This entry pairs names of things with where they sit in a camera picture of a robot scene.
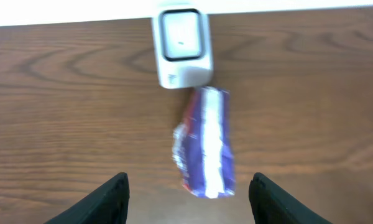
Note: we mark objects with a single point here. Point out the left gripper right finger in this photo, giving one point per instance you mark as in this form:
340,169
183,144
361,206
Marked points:
272,204

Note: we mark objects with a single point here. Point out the purple snack packet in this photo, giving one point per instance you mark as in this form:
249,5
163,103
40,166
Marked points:
201,145

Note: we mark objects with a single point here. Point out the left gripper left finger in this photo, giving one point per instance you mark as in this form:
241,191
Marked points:
107,204

